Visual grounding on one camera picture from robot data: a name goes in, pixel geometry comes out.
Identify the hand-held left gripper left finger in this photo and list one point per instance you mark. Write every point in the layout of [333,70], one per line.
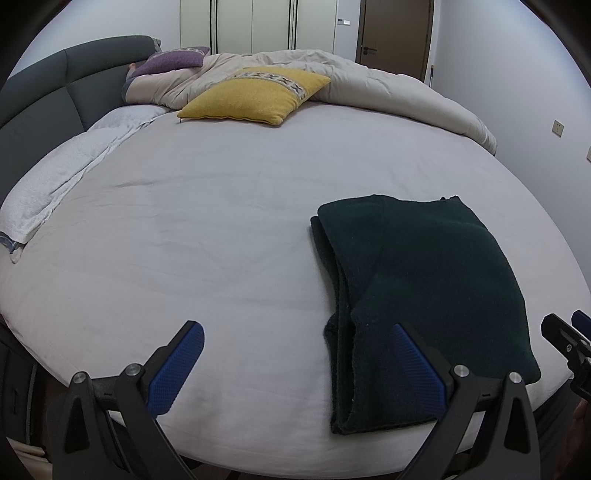
[178,369]

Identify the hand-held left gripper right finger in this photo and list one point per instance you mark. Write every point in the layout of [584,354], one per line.
[415,364]

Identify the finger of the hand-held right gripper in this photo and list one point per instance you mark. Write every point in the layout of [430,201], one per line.
[561,334]
[582,321]

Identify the dark green towel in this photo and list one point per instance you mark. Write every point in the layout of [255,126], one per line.
[438,277]

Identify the bed with white sheet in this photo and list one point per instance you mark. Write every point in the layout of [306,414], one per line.
[207,221]

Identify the white towel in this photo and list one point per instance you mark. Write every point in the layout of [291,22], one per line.
[60,170]

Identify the beige duvet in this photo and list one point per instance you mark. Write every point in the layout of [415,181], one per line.
[383,87]

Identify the yellow pillow with patterned band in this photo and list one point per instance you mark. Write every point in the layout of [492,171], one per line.
[251,94]

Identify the grey padded headboard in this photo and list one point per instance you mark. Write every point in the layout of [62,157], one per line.
[55,87]

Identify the purple pillow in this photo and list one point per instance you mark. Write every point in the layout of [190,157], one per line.
[173,60]

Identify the brown wooden door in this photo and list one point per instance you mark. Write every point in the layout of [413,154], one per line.
[397,37]

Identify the cream wardrobe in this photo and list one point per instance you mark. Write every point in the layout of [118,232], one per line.
[258,25]

